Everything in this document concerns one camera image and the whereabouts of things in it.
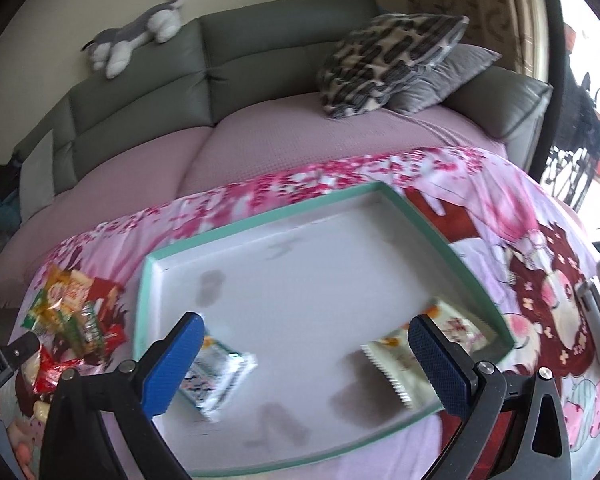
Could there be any white tray with teal rim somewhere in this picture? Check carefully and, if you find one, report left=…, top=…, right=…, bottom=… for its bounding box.
left=132, top=181, right=517, bottom=478

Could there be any leopard print pillow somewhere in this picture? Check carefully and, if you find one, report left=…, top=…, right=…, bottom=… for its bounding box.
left=316, top=12, right=470, bottom=120

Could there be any grey white plush toy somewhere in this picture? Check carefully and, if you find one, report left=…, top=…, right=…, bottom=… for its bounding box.
left=81, top=0, right=185, bottom=79

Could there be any yellow snack packet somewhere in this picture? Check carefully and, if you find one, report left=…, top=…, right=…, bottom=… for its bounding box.
left=40, top=265, right=81, bottom=321

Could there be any silver metal object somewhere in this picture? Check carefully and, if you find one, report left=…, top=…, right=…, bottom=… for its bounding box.
left=575, top=247, right=600, bottom=396

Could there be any black bag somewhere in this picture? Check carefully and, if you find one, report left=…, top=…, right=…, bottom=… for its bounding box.
left=0, top=157, right=23, bottom=198

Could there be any orange striped snack packet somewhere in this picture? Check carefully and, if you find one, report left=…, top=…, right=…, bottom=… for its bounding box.
left=65, top=270, right=98, bottom=311

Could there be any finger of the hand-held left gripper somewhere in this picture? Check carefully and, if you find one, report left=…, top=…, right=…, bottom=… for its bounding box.
left=5, top=331, right=42, bottom=368

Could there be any person's left hand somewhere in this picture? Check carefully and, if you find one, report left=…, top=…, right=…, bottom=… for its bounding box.
left=7, top=422, right=40, bottom=480

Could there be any grey green sofa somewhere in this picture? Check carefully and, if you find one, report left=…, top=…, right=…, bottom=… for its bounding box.
left=12, top=0, right=554, bottom=226

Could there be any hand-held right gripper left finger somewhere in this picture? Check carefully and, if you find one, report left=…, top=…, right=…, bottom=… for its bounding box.
left=39, top=311, right=206, bottom=480

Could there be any red snack packet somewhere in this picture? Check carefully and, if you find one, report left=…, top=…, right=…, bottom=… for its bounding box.
left=32, top=346, right=86, bottom=396

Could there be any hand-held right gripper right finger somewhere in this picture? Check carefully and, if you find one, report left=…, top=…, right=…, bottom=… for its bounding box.
left=409, top=314, right=573, bottom=480

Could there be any black bicycle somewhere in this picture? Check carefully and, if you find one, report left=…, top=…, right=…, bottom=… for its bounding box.
left=545, top=72, right=600, bottom=211

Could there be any white green snack packet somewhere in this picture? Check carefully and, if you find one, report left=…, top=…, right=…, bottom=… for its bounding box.
left=177, top=335, right=258, bottom=423

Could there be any pink printed blanket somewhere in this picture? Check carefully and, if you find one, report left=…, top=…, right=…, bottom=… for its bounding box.
left=7, top=146, right=600, bottom=480

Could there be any small green snack packet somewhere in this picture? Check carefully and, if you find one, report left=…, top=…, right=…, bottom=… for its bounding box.
left=75, top=305, right=108, bottom=366

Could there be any light grey cushion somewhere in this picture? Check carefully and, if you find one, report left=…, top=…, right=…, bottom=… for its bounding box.
left=19, top=130, right=56, bottom=223

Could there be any red box-shaped snack pack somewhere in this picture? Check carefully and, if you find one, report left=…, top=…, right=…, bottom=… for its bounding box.
left=87, top=280, right=127, bottom=356

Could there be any white pink snack packet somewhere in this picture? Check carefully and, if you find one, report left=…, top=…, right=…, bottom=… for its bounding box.
left=361, top=300, right=491, bottom=411

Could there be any blue plush item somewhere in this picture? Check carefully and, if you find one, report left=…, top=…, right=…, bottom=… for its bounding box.
left=0, top=192, right=22, bottom=233

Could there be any dark grey pillow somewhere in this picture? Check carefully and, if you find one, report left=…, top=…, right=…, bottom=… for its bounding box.
left=387, top=44, right=503, bottom=116

